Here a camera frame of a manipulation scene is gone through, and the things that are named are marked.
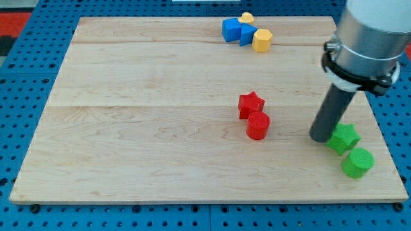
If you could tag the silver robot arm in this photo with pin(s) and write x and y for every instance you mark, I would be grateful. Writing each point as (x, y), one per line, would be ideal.
(363, 53)

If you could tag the red star block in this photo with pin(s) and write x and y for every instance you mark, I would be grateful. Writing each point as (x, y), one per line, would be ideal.
(249, 103)

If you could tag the red cylinder block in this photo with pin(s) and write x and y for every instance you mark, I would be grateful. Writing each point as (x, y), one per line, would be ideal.
(258, 124)

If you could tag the wooden board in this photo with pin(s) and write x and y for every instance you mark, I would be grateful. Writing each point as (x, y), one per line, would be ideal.
(144, 110)

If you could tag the blue cube block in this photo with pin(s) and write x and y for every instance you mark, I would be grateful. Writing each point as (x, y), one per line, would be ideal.
(231, 29)

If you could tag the yellow hexagon block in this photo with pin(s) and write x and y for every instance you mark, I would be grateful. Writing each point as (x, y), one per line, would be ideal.
(262, 39)

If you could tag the blue triangle block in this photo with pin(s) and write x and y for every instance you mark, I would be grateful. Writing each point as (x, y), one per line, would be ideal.
(247, 34)

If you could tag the yellow heart block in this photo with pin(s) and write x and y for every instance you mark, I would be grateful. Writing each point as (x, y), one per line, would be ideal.
(246, 17)

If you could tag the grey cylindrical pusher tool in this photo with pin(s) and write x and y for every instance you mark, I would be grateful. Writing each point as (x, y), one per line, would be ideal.
(331, 111)

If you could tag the green star block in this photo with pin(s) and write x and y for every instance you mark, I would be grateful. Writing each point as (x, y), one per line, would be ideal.
(343, 138)

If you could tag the green cylinder block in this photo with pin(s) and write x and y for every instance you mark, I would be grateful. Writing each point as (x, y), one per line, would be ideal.
(357, 163)

